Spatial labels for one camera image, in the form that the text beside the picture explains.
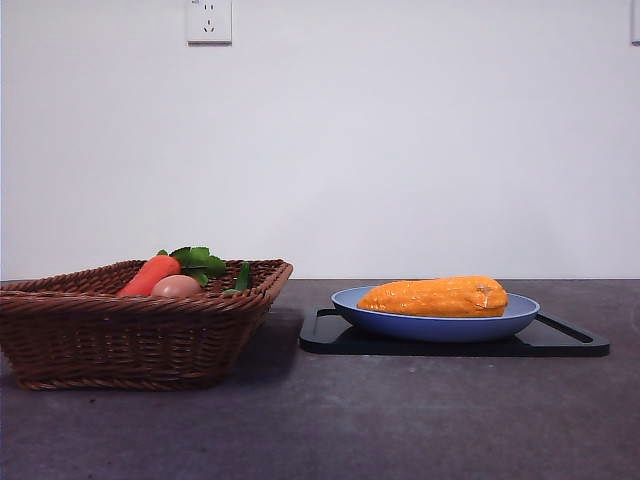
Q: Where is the orange carrot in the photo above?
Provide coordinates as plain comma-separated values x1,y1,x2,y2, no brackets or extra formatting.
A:
116,254,182,298

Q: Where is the brown egg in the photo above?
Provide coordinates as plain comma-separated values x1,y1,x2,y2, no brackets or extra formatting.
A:
150,273,203,299

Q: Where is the white wall socket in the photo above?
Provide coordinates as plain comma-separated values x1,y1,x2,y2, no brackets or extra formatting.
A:
186,0,234,48

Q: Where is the yellow corn cob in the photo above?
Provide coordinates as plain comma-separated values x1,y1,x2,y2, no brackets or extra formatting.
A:
355,275,510,320

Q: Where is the green leafy vegetable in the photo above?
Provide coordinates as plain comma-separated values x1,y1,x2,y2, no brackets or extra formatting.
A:
155,245,228,288

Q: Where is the brown wicker basket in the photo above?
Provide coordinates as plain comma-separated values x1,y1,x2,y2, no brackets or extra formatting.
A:
0,258,294,392

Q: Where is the green pepper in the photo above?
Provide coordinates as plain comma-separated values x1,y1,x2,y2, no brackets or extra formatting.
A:
222,260,252,294

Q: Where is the blue round plate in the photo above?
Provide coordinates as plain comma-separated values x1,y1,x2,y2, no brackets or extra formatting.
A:
330,285,542,344

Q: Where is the black flat board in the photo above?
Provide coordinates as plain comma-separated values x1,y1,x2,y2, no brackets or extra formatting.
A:
298,306,612,359

